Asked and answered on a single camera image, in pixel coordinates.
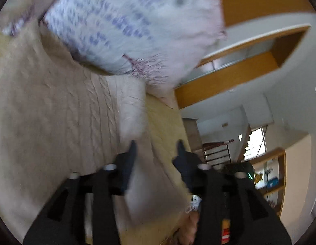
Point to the white pillow blue streak print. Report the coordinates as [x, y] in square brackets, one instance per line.
[137, 23]

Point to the orange wooden bed headboard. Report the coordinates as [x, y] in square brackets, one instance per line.
[237, 79]

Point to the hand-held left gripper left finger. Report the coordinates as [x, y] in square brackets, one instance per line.
[126, 169]

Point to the yellow orange patterned bed sheet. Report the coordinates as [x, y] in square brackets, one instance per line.
[165, 125]

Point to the wooden wall shelf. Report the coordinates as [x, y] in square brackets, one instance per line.
[275, 166]

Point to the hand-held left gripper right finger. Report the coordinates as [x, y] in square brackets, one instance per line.
[186, 169]

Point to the dark railed staircase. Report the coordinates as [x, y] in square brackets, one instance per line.
[216, 151]

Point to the stairwell window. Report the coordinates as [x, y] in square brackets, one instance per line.
[254, 144]

